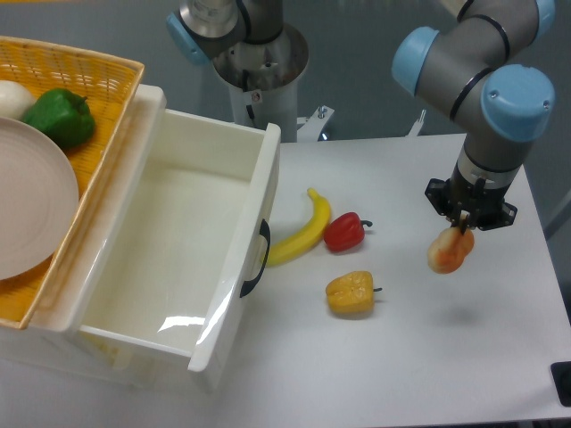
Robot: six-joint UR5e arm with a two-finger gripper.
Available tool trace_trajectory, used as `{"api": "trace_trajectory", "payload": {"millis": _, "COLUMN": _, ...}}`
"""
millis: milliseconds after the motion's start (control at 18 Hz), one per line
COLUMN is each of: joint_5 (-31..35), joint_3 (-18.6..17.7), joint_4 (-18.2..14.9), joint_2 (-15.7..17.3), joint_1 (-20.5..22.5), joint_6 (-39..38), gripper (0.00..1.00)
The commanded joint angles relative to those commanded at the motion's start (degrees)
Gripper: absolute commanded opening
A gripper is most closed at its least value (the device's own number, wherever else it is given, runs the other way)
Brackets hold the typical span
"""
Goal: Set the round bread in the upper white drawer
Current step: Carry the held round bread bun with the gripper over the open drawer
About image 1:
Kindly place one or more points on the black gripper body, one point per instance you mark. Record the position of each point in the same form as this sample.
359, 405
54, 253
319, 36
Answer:
485, 202

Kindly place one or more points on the round orange white bread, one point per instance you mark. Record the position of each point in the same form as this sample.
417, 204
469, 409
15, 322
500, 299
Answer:
448, 251

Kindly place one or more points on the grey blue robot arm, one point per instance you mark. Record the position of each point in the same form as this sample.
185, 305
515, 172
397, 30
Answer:
467, 74

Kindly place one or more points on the open upper white drawer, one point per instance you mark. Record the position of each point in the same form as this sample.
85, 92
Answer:
190, 247

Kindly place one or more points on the pink round plate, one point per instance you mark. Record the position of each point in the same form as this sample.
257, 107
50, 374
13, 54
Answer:
39, 197

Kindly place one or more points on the red bell pepper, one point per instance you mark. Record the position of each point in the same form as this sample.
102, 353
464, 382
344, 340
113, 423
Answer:
345, 232

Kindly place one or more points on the yellow bell pepper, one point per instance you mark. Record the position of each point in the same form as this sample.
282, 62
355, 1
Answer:
352, 293

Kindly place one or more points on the yellow plastic banana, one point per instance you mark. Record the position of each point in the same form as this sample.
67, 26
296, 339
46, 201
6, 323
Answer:
306, 237

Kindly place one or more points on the black corner object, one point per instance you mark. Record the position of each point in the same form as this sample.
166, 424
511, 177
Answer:
561, 374

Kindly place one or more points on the green bell pepper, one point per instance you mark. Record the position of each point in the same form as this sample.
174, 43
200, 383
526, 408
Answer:
63, 116

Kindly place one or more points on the white onion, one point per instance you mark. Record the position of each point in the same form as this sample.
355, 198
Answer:
15, 100

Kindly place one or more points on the white table bracket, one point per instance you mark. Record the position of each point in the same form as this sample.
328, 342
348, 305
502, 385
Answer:
417, 125

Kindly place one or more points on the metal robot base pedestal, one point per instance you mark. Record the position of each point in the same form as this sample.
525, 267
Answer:
262, 81

